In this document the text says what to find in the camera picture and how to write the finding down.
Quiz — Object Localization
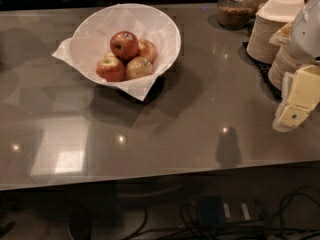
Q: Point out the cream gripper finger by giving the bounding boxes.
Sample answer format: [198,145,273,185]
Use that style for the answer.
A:
[293,65,320,129]

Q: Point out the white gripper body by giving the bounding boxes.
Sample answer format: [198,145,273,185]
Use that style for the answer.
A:
[273,72,297,132]

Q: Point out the red apple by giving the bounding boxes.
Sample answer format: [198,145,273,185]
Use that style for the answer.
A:
[96,57,125,82]
[138,39,157,63]
[110,31,139,61]

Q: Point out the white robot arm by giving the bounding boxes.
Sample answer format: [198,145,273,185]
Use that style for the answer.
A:
[273,0,320,132]

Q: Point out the front right yellowish apple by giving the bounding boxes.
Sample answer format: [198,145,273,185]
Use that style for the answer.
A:
[126,56,153,80]

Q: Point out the white bowl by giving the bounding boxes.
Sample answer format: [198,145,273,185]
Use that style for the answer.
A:
[69,3,182,87]

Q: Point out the hidden small apple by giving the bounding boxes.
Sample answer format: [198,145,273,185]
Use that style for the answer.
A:
[104,51,115,57]

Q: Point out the right stack of plates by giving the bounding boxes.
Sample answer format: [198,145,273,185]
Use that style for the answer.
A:
[268,46,302,90]

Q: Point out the stack of plates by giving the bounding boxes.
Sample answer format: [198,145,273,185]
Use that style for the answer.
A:
[246,14,285,64]
[268,46,302,90]

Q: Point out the black mat under plates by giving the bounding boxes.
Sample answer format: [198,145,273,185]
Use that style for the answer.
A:
[242,42,282,102]

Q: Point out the left stack of plates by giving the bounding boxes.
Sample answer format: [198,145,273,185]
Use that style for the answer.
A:
[246,14,285,64]

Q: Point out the white foam container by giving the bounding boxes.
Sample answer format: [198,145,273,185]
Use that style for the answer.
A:
[257,0,304,22]

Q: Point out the blue power box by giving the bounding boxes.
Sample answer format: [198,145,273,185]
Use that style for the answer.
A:
[197,196,226,226]

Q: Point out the glass jar with grains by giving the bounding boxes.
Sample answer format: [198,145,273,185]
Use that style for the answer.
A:
[217,0,257,30]

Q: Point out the white paper liner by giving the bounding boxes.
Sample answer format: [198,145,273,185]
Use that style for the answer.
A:
[52,3,182,102]

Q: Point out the black cables on floor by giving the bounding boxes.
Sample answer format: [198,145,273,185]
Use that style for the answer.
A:
[66,185,320,240]

